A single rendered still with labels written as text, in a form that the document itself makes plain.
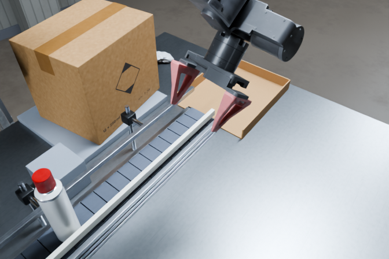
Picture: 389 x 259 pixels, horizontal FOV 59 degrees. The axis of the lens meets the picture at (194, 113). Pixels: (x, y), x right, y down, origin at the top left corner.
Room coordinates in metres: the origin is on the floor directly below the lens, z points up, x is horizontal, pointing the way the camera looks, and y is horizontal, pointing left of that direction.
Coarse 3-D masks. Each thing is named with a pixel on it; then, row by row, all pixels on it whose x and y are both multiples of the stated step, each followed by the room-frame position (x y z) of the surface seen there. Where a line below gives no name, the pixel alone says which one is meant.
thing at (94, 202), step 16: (192, 112) 0.76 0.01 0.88; (176, 128) 0.69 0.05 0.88; (160, 144) 0.63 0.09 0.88; (144, 160) 0.57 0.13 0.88; (112, 176) 0.52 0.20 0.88; (128, 176) 0.52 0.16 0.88; (96, 192) 0.48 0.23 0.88; (112, 192) 0.48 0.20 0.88; (80, 208) 0.43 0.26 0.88; (96, 208) 0.43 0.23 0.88; (80, 224) 0.39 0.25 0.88; (48, 240) 0.35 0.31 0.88; (80, 240) 0.35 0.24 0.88; (32, 256) 0.32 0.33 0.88; (64, 256) 0.32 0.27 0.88
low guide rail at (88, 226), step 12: (204, 120) 0.69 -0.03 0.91; (192, 132) 0.65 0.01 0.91; (180, 144) 0.61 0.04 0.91; (168, 156) 0.57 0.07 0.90; (156, 168) 0.53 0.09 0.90; (132, 180) 0.48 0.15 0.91; (120, 192) 0.45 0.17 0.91; (108, 204) 0.42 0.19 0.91; (96, 216) 0.39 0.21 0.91; (84, 228) 0.36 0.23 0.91; (72, 240) 0.34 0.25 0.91; (60, 252) 0.31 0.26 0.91
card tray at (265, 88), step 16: (240, 64) 1.04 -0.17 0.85; (208, 80) 0.97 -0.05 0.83; (256, 80) 0.97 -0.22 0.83; (272, 80) 0.96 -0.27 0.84; (288, 80) 0.93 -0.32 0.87; (192, 96) 0.88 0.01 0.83; (208, 96) 0.88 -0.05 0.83; (256, 96) 0.88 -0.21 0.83; (272, 96) 0.88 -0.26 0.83; (240, 112) 0.81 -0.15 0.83; (256, 112) 0.81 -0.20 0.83; (224, 128) 0.73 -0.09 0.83; (240, 128) 0.73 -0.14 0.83
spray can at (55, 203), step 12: (36, 180) 0.36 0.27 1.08; (48, 180) 0.36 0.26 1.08; (36, 192) 0.36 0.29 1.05; (48, 192) 0.36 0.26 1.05; (60, 192) 0.37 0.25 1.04; (48, 204) 0.35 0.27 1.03; (60, 204) 0.36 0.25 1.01; (48, 216) 0.35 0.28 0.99; (60, 216) 0.35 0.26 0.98; (72, 216) 0.37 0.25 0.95; (60, 228) 0.35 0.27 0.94; (72, 228) 0.36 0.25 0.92; (60, 240) 0.35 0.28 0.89
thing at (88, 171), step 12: (168, 108) 0.68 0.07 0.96; (156, 120) 0.65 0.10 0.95; (132, 132) 0.59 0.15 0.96; (120, 144) 0.56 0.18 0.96; (108, 156) 0.52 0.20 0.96; (96, 168) 0.49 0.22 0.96; (72, 180) 0.45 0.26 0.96; (84, 180) 0.46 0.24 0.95; (36, 216) 0.37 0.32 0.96; (12, 228) 0.34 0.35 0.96; (24, 228) 0.34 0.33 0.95; (0, 240) 0.31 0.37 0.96
